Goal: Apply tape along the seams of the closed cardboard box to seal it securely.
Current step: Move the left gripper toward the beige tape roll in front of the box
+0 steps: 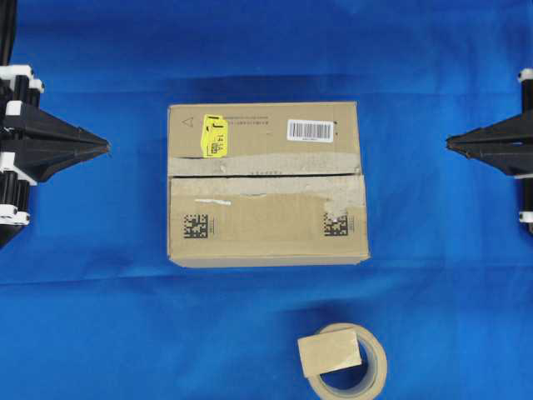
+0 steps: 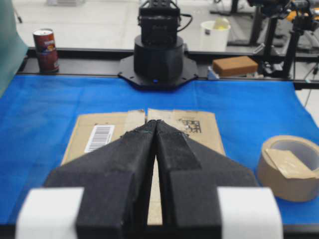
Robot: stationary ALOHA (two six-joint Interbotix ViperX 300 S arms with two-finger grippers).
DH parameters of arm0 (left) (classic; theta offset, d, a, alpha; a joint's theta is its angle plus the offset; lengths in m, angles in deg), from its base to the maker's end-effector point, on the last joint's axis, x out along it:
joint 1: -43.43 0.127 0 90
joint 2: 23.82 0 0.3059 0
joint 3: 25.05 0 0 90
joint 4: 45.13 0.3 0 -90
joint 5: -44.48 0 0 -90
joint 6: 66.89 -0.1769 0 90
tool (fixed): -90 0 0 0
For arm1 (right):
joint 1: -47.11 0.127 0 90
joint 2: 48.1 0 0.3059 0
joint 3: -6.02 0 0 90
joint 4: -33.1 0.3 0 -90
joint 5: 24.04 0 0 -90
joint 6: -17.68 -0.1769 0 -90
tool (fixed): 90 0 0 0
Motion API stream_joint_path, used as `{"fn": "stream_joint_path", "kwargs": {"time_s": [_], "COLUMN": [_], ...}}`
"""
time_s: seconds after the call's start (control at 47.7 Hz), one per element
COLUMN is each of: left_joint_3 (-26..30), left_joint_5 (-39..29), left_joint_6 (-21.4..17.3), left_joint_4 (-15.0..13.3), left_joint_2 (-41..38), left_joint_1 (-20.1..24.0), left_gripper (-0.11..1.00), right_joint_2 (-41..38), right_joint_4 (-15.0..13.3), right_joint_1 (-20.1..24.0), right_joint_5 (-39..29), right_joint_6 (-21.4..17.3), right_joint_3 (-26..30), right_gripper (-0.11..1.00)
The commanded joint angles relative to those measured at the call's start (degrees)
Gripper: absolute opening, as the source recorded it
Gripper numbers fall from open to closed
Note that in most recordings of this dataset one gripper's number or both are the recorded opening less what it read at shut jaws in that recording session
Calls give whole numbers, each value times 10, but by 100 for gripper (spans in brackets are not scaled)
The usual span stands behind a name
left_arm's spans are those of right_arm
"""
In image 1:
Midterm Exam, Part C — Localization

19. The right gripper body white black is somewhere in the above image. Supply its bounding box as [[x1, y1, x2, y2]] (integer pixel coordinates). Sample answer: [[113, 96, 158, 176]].
[[516, 67, 533, 234]]

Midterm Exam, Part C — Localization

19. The cut beige tape piece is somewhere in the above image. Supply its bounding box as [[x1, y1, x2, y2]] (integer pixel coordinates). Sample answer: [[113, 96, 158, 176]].
[[297, 327, 362, 378]]

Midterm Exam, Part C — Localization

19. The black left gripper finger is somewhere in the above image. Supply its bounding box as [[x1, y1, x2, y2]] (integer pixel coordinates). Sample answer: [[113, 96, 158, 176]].
[[12, 142, 110, 183], [3, 102, 108, 146]]

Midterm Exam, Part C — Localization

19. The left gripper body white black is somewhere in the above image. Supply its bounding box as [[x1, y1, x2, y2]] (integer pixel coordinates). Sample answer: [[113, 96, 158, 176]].
[[1, 64, 44, 225]]

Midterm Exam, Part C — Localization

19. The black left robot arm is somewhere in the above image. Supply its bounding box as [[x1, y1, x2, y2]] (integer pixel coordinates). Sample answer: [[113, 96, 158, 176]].
[[1, 1, 110, 228]]

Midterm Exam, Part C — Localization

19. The blue table cloth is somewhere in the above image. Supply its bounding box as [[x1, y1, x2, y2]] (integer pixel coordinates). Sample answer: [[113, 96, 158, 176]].
[[1, 1, 532, 399]]

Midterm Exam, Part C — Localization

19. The beige tape roll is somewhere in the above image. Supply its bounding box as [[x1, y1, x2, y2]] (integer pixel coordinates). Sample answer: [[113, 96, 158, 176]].
[[306, 322, 388, 399]]

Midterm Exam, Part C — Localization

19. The brown cardboard box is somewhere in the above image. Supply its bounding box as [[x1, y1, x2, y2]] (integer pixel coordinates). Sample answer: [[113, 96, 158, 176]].
[[167, 102, 371, 268]]

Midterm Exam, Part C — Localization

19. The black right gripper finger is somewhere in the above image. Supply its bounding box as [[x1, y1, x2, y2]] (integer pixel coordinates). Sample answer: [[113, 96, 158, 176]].
[[446, 110, 532, 147], [446, 143, 532, 177]]

